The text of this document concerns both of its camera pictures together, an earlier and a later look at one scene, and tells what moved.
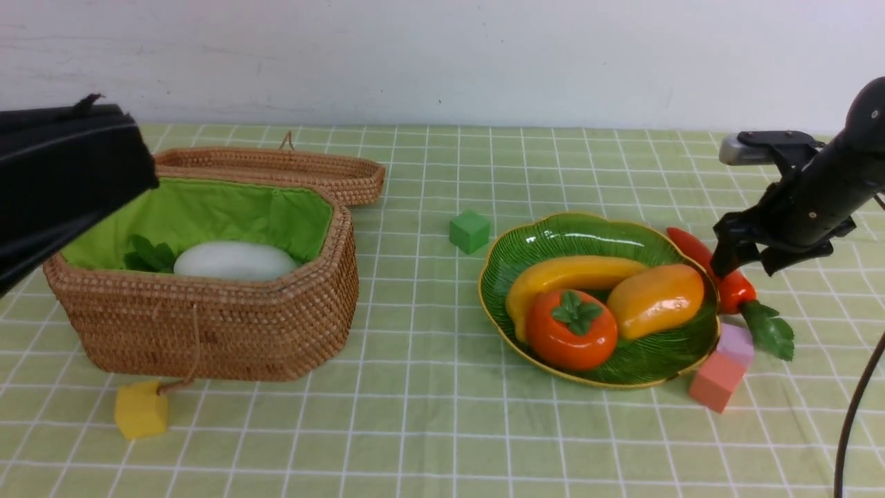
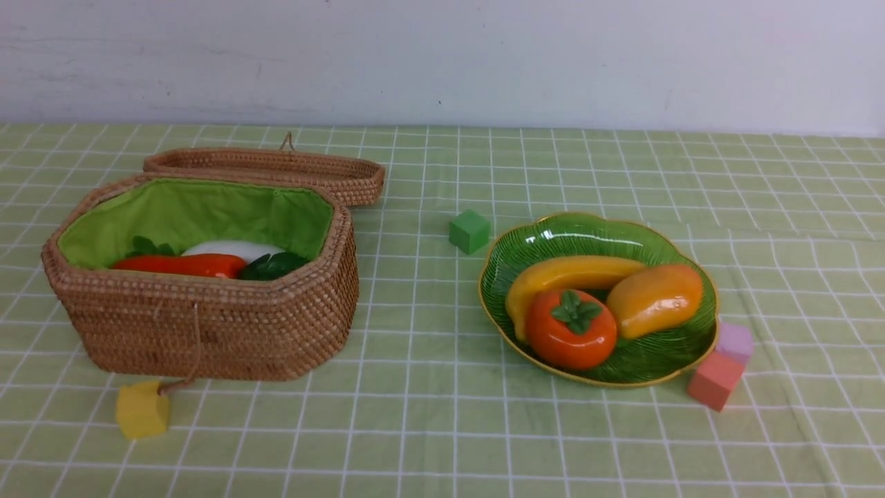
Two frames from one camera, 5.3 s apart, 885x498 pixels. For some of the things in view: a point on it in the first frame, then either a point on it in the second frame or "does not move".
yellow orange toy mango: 655,300 does not move
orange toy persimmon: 570,329 does not move
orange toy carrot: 770,331 -> 207,265
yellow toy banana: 585,273 does not move
